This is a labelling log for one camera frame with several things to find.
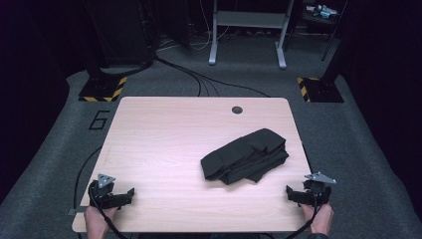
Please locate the grey metal desk frame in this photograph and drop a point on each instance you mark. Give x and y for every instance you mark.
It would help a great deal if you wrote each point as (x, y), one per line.
(249, 19)

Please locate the dark shelf with small items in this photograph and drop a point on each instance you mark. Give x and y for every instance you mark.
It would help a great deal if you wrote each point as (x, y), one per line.
(320, 11)

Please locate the black pleated skirt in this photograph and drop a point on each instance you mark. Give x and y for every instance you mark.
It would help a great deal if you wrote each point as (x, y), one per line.
(245, 156)

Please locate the black table grommet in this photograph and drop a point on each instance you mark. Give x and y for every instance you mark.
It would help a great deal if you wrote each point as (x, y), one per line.
(237, 110)

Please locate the black equipment cabinet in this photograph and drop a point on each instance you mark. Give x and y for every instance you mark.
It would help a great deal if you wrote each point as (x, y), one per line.
(122, 30)

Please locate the person's left hand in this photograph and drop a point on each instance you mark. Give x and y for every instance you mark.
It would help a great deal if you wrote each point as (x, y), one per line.
(96, 222)

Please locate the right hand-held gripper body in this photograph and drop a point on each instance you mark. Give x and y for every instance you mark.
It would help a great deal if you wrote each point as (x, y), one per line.
(315, 194)

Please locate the grey tape strip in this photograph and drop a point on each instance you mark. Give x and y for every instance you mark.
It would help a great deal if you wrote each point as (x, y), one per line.
(77, 211)

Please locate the person's right hand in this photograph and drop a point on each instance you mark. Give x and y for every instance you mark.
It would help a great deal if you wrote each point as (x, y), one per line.
(321, 219)

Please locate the black yellow striped base plate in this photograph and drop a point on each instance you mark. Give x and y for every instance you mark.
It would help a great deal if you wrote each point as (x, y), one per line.
(101, 89)
(321, 90)

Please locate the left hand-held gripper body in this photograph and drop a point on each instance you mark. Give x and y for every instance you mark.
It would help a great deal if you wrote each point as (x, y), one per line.
(101, 195)

